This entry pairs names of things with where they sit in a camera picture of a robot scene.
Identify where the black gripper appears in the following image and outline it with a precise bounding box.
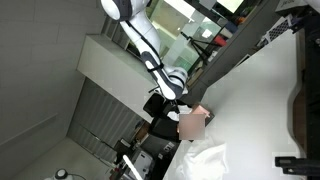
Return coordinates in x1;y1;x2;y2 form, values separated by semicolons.
161;98;184;118

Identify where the white tissue sheet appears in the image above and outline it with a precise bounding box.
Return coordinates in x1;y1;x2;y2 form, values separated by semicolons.
166;105;182;122

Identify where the pink tissue box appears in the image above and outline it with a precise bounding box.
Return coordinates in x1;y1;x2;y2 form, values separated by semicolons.
176;101;216;143

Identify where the brown cardboard box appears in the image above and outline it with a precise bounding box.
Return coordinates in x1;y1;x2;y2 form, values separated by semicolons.
186;68;205;88

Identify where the crumpled white tissue pile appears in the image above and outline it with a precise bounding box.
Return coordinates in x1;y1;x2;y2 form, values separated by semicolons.
179;142;232;180

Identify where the white perforated box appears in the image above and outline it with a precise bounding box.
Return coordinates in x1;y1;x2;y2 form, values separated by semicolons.
264;15;295;45

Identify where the grey box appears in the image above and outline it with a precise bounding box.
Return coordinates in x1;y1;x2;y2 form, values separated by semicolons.
274;0;310;16

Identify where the black office chair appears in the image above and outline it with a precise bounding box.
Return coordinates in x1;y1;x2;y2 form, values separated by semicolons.
142;92;183;144

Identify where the white grey machine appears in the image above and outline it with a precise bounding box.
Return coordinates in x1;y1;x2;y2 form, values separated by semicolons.
132;149;155;179

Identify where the white light bar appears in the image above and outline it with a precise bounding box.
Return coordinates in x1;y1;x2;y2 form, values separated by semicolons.
122;154;145;180

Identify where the grey corrugated shutter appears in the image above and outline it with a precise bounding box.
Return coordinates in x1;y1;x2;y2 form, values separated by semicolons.
67;77;145;163

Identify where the green tinted window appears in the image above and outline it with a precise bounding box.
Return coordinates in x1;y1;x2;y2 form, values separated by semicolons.
126;0;234;79

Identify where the red container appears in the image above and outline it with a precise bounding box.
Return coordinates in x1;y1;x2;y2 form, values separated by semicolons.
213;34;228;48

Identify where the bright ceiling light panel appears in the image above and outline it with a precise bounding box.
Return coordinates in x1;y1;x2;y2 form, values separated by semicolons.
216;0;245;14

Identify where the brown wooden board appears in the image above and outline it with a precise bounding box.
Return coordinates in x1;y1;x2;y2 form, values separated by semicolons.
291;29;308;152

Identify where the black flat device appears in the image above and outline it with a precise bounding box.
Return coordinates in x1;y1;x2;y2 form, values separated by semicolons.
274;155;320;178

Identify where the black camera tripod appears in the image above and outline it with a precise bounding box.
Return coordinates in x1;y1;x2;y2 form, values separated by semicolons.
180;31;222;66

